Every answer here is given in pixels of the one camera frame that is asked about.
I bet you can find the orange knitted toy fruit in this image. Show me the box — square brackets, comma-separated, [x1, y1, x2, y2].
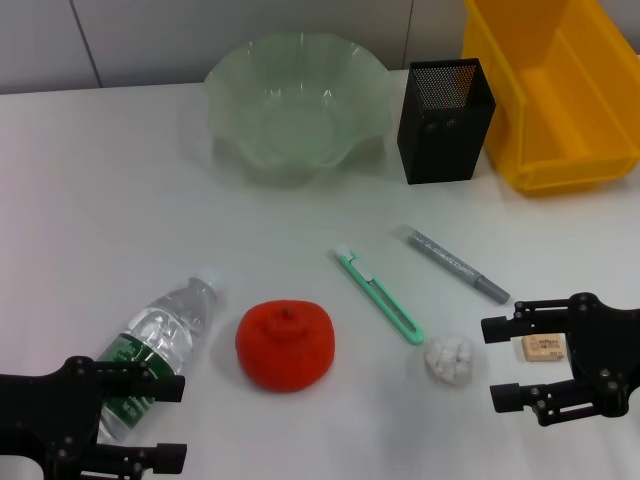
[234, 298, 336, 396]

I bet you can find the beige eraser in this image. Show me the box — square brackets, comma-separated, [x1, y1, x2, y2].
[519, 333, 569, 362]

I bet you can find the clear water bottle green label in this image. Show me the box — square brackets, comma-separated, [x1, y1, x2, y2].
[94, 265, 226, 446]

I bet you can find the white paper ball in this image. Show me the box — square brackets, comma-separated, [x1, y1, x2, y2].
[423, 334, 475, 385]

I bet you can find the grey marker pen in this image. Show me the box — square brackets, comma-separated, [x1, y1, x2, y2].
[392, 224, 512, 305]

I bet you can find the mint green utility knife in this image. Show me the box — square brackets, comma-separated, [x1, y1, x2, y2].
[330, 243, 426, 346]

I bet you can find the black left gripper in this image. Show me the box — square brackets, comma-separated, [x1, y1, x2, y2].
[0, 355, 189, 480]

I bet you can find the black mesh pen holder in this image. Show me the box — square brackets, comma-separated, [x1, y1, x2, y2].
[397, 58, 497, 185]

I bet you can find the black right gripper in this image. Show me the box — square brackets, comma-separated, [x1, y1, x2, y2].
[480, 292, 640, 427]

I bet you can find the yellow plastic storage bin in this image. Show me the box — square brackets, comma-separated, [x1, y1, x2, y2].
[460, 0, 640, 197]

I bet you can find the green frosted glass fruit bowl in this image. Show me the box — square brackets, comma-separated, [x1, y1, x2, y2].
[203, 32, 392, 190]

